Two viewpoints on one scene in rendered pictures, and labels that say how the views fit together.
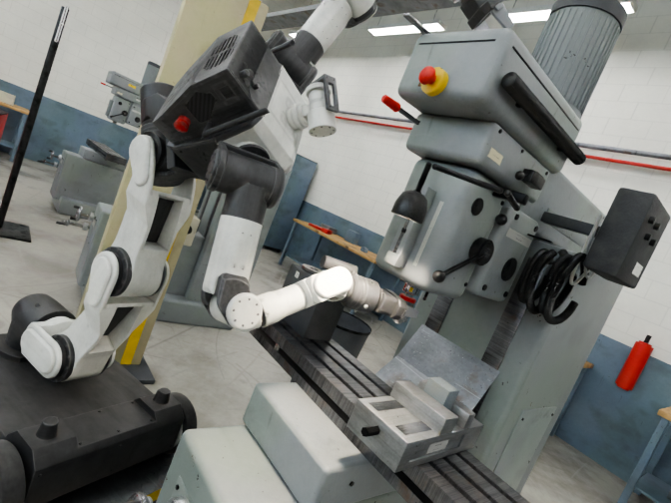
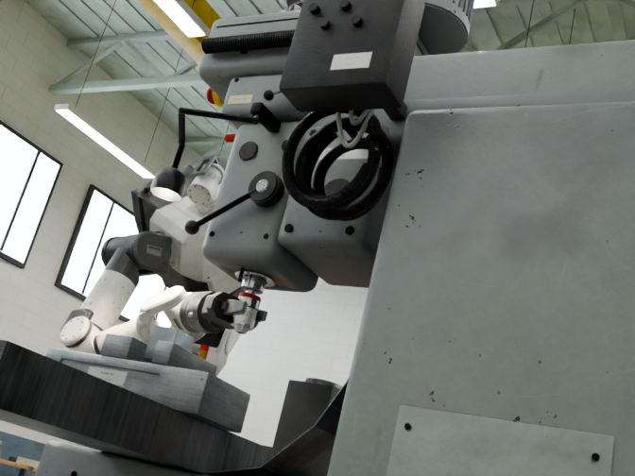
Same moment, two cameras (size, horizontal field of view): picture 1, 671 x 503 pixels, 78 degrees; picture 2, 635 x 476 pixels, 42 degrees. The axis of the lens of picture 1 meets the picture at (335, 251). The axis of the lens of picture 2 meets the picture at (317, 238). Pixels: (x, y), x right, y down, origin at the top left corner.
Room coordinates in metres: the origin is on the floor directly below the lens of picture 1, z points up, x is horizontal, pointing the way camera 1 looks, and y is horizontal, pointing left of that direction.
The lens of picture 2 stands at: (0.76, -1.85, 0.84)
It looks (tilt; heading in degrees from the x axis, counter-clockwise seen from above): 19 degrees up; 74
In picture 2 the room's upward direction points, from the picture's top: 14 degrees clockwise
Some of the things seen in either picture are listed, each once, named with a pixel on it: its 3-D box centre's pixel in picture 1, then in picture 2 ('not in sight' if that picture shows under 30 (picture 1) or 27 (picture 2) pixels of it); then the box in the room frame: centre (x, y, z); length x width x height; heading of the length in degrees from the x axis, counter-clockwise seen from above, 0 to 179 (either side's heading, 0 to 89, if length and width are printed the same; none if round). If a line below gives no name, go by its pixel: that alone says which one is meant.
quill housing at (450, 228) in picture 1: (438, 229); (276, 207); (1.12, -0.23, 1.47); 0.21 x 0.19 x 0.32; 42
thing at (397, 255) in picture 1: (409, 227); not in sight; (1.04, -0.15, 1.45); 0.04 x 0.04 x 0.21; 42
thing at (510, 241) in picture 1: (474, 245); (355, 208); (1.25, -0.38, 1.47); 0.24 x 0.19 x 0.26; 42
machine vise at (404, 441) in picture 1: (422, 417); (145, 378); (0.95, -0.34, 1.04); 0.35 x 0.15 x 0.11; 135
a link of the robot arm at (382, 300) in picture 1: (375, 299); (218, 313); (1.08, -0.15, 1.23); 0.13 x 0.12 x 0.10; 24
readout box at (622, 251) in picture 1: (630, 241); (351, 43); (1.07, -0.68, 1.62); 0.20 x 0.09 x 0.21; 132
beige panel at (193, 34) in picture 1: (164, 186); not in sight; (2.33, 1.04, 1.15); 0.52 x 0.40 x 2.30; 132
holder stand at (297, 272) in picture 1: (311, 299); (324, 431); (1.43, 0.02, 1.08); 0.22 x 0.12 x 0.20; 40
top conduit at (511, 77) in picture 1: (547, 125); (292, 39); (1.03, -0.35, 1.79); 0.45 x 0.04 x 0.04; 132
